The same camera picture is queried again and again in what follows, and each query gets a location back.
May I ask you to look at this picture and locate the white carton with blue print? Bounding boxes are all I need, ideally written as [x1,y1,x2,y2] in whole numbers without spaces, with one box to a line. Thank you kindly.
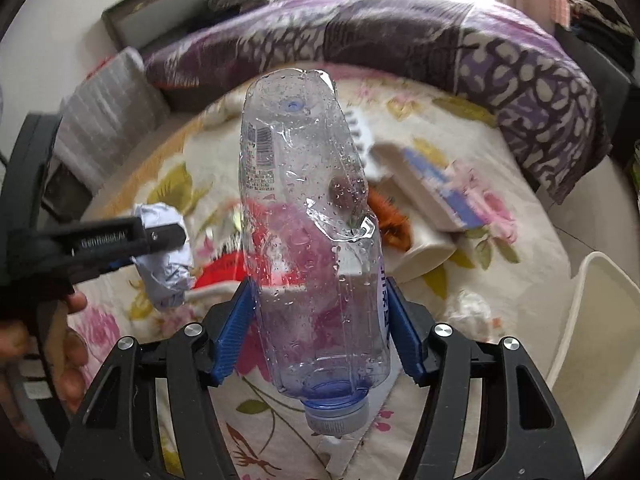
[375,142,488,233]

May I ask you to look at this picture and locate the white notched foam strip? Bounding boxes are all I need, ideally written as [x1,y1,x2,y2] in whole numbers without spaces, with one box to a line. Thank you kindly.
[345,105,396,181]

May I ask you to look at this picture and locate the cream paper cup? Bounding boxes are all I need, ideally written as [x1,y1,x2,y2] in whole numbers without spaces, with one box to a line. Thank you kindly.
[385,220,458,283]

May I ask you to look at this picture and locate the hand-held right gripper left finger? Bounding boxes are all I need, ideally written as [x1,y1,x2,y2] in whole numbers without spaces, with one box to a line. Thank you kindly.
[52,277,261,480]

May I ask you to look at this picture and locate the bed headboard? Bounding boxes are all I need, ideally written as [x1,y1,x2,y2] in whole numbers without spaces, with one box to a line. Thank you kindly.
[100,0,221,53]

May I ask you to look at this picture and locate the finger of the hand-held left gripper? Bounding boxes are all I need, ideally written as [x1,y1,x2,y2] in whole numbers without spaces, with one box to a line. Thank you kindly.
[70,255,138,286]
[67,216,187,262]

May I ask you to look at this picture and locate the silver foil ball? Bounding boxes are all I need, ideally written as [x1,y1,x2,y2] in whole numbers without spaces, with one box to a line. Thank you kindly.
[132,202,196,311]

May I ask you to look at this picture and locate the grey checked pillow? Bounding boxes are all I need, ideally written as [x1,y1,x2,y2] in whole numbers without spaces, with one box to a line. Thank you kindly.
[60,47,171,191]

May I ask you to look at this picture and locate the dark clothes pile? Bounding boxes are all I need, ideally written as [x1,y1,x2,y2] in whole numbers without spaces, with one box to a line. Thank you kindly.
[565,0,636,71]

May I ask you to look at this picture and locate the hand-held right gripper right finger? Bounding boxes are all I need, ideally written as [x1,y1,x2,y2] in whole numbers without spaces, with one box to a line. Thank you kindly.
[384,277,586,480]

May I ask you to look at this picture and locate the clear crushed plastic bottle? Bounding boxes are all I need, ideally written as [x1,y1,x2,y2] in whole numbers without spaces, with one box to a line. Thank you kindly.
[239,67,392,436]

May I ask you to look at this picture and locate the crumpled clear plastic wrapper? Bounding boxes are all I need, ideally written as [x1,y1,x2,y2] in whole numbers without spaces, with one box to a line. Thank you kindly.
[445,290,496,341]

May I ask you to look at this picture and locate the floral bed sheet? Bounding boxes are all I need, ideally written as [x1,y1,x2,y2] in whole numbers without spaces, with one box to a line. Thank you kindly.
[65,62,573,480]

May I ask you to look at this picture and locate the orange snack wrapper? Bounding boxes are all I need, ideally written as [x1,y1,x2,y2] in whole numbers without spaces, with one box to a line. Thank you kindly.
[370,190,413,251]

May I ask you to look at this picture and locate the person's left hand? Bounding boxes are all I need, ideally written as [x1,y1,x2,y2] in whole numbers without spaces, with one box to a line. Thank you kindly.
[0,291,90,431]

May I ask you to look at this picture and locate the purple patterned blanket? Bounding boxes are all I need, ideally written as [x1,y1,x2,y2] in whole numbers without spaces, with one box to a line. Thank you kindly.
[144,0,613,206]

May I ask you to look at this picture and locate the red snack packet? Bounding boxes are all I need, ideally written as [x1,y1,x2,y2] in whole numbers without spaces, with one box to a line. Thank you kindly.
[192,255,251,291]

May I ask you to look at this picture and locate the white plastic bin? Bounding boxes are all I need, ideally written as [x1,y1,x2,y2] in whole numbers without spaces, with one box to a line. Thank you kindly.
[547,251,640,480]

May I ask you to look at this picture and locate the dark cabinet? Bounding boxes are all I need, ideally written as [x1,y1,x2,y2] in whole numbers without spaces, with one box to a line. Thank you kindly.
[552,25,637,171]

